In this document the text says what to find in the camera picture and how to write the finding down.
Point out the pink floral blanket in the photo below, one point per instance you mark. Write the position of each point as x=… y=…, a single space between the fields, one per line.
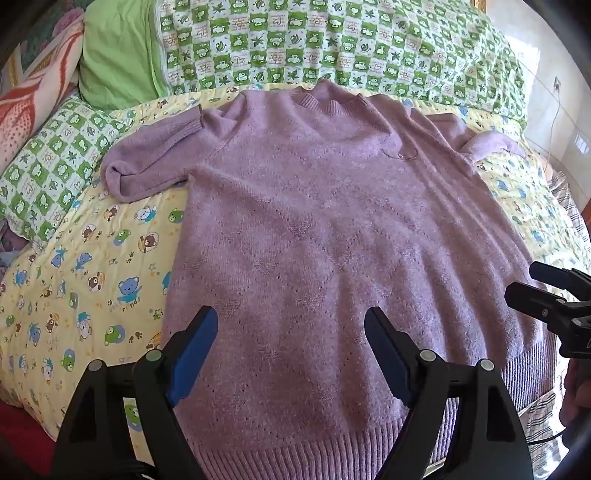
x=37 y=92

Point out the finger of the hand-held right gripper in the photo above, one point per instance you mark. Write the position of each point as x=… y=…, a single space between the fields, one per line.
x=558 y=273
x=531 y=297

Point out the green checkered frog pillow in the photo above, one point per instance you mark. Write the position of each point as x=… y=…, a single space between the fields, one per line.
x=55 y=161

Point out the green checkered frog quilt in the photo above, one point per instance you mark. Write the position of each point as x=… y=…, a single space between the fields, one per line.
x=323 y=41

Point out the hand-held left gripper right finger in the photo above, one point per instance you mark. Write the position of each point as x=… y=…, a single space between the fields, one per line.
x=385 y=350

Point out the yellow cartoon bear blanket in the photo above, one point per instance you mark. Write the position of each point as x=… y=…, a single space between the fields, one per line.
x=92 y=258

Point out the purple knit sweater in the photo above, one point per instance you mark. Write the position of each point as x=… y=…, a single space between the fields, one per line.
x=300 y=207

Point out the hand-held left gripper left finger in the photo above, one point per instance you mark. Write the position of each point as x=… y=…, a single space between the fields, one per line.
x=196 y=350

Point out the person's right hand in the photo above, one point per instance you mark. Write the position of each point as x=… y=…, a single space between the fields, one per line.
x=571 y=392

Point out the red cloth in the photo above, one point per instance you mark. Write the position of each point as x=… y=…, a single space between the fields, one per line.
x=23 y=438

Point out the plain green pillow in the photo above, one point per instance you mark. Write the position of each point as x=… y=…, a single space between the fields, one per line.
x=115 y=60

